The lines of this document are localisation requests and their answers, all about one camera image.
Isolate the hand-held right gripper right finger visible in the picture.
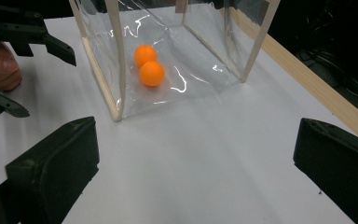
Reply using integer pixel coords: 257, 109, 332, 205
293, 117, 358, 224

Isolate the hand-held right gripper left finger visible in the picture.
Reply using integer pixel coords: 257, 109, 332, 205
5, 116, 101, 224

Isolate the orange ball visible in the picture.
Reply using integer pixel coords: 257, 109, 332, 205
133, 44, 158, 69
138, 61, 166, 88

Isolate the clear plastic bag beige trim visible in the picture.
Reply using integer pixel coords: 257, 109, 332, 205
68, 0, 282, 123

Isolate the tangle of floor cables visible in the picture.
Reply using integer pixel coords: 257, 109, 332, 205
296, 12, 358, 104

